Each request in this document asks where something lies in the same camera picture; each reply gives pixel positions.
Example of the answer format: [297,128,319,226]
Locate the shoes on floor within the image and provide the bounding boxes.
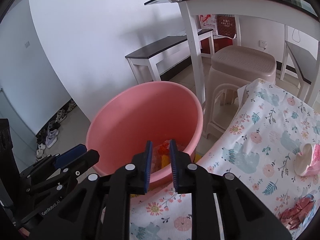
[36,99,77,161]

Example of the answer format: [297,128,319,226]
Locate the red plastic bag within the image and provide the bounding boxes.
[151,140,170,173]

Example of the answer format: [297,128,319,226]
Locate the pink plastic basin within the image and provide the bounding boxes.
[86,81,203,176]

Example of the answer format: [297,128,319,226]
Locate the beige plastic stool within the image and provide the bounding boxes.
[203,46,277,137]

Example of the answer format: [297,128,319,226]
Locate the dark red gift bag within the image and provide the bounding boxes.
[217,15,236,39]

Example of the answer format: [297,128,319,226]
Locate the wall socket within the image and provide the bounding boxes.
[259,40,267,49]

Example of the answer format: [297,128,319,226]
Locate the white red gift bag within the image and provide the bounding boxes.
[199,14,218,36]

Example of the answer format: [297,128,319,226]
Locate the left dark-top white bench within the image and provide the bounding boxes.
[125,28,215,86]

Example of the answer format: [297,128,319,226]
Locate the pink white paper cup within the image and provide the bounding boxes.
[295,144,320,177]

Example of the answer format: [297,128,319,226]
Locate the floral tablecloth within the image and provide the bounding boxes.
[129,79,319,239]

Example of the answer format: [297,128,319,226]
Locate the right dark-top white bench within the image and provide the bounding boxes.
[280,41,319,107]

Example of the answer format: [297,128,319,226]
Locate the dark-top white bench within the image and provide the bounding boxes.
[280,41,319,107]
[125,28,215,86]

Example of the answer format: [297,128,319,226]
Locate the maroon blue wrapper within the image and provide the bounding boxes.
[279,194,316,231]

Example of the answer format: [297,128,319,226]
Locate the white glass-top high table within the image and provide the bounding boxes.
[146,0,319,104]

